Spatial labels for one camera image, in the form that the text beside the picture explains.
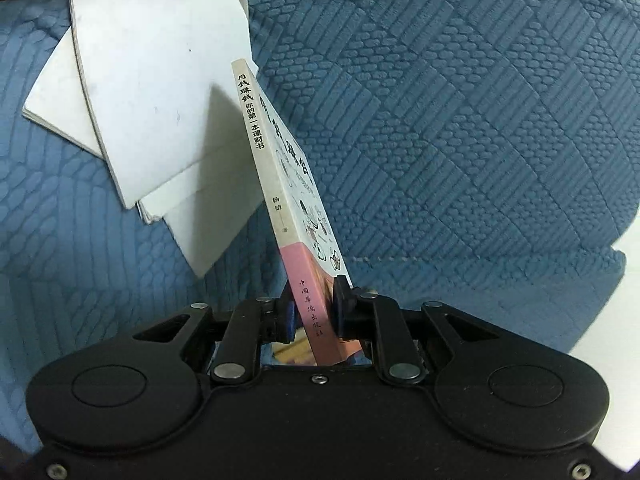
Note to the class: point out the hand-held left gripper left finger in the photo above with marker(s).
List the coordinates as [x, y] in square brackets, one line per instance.
[288, 319]

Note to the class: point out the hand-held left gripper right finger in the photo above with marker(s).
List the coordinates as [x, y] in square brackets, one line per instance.
[340, 310]

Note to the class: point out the white and pink book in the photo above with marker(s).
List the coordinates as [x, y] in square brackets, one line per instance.
[262, 160]

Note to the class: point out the white booklet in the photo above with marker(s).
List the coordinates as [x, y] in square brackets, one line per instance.
[55, 105]
[150, 85]
[205, 225]

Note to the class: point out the blue quilted cloth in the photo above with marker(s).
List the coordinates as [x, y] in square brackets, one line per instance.
[450, 110]

